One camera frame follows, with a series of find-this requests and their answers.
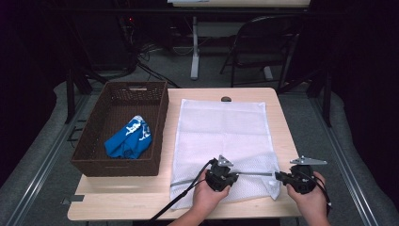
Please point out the short white desk foot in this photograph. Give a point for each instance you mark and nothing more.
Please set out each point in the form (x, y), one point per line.
(268, 73)

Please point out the grey metal table clip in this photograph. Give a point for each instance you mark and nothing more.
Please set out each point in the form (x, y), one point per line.
(73, 198)

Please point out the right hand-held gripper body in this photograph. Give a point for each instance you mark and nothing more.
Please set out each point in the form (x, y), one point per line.
(302, 180)

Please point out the metal floor rail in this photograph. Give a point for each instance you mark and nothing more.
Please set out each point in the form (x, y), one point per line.
(345, 163)
(47, 160)

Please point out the black metal stand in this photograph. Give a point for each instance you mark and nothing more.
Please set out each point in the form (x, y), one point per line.
(70, 94)
(327, 100)

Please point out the black folding chair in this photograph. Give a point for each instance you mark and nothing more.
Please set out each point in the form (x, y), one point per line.
(238, 40)

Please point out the white desk leg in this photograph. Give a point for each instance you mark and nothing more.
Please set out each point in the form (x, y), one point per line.
(195, 47)

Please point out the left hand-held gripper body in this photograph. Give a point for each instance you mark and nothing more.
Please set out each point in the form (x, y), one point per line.
(219, 177)

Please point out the person's left hand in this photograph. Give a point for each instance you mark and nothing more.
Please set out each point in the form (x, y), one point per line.
(207, 199)

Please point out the blue printed garment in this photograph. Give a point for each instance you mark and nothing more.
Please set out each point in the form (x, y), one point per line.
(128, 142)

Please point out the black computer case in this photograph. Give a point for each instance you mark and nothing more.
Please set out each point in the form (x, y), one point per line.
(103, 44)

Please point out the brown woven basket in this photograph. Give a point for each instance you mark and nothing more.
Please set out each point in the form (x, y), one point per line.
(125, 106)

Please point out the person's right hand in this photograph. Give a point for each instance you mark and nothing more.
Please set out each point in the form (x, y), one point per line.
(309, 202)

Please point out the white mesh laundry bag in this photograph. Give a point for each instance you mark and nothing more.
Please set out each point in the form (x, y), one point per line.
(226, 132)

